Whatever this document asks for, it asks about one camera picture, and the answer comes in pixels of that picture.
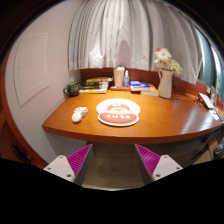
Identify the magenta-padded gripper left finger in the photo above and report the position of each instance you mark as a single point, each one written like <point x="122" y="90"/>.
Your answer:
<point x="63" y="166"/>

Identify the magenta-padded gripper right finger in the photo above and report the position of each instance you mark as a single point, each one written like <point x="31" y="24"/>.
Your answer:
<point x="163" y="166"/>

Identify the white computer mouse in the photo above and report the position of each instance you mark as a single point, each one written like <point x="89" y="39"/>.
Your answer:
<point x="77" y="116"/>

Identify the round white pink mouse pad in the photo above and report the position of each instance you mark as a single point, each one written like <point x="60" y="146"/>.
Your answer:
<point x="118" y="113"/>

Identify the orange book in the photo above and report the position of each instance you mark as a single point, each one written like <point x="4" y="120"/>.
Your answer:
<point x="151" y="91"/>

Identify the dark green mug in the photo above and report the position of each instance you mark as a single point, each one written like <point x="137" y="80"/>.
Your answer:
<point x="72" y="90"/>

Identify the white flat device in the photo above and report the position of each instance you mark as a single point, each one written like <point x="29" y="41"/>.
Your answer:
<point x="206" y="101"/>

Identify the yellow and white book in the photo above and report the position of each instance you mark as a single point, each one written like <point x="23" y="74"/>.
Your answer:
<point x="92" y="91"/>

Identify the white pitcher vase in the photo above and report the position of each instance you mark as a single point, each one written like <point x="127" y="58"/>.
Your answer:
<point x="165" y="85"/>

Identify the blue book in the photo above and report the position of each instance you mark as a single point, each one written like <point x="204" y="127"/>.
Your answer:
<point x="139" y="85"/>

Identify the red book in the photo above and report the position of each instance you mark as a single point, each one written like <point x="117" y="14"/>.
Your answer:
<point x="116" y="88"/>

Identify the clear spray bottle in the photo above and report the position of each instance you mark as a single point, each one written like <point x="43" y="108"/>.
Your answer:
<point x="126" y="81"/>

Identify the black and yellow book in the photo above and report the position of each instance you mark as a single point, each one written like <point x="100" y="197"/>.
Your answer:
<point x="99" y="79"/>

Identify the cream travel tumbler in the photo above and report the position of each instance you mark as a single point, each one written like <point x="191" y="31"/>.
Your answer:
<point x="119" y="77"/>

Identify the white flower bouquet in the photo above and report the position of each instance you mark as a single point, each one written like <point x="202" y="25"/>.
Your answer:
<point x="165" y="59"/>

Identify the glass window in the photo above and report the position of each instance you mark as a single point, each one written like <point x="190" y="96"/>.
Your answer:
<point x="209" y="60"/>

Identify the white curtain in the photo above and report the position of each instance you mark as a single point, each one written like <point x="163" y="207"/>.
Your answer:
<point x="133" y="30"/>

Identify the white wall panel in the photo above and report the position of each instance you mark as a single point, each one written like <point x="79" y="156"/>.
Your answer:
<point x="31" y="68"/>

